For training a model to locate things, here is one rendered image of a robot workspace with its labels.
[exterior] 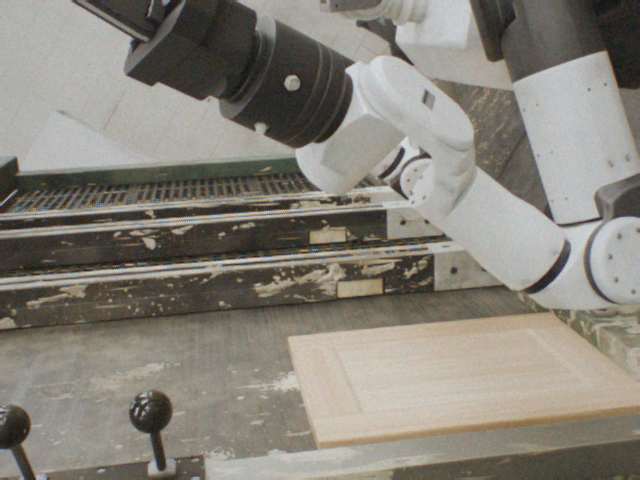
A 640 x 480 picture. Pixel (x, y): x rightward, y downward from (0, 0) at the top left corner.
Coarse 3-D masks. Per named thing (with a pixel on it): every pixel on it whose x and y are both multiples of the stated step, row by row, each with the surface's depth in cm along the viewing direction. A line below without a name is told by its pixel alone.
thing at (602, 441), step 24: (480, 432) 83; (504, 432) 82; (528, 432) 82; (552, 432) 82; (576, 432) 82; (600, 432) 82; (624, 432) 81; (264, 456) 80; (288, 456) 80; (312, 456) 79; (336, 456) 79; (360, 456) 79; (384, 456) 79; (408, 456) 79; (432, 456) 78; (456, 456) 78; (480, 456) 78; (504, 456) 78; (528, 456) 79; (552, 456) 79; (576, 456) 80; (600, 456) 80; (624, 456) 80
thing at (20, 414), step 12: (0, 408) 66; (12, 408) 67; (0, 420) 65; (12, 420) 66; (24, 420) 67; (0, 432) 65; (12, 432) 66; (24, 432) 66; (0, 444) 66; (12, 444) 66; (24, 456) 70; (24, 468) 71
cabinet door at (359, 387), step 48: (336, 336) 115; (384, 336) 115; (432, 336) 114; (480, 336) 114; (528, 336) 113; (576, 336) 112; (336, 384) 100; (384, 384) 100; (432, 384) 99; (480, 384) 99; (528, 384) 98; (576, 384) 98; (624, 384) 97; (336, 432) 88; (384, 432) 88; (432, 432) 88
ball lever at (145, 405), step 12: (144, 396) 68; (156, 396) 68; (132, 408) 67; (144, 408) 67; (156, 408) 67; (168, 408) 68; (132, 420) 67; (144, 420) 67; (156, 420) 67; (168, 420) 68; (144, 432) 68; (156, 432) 68; (156, 444) 72; (156, 456) 73; (156, 468) 75; (168, 468) 75
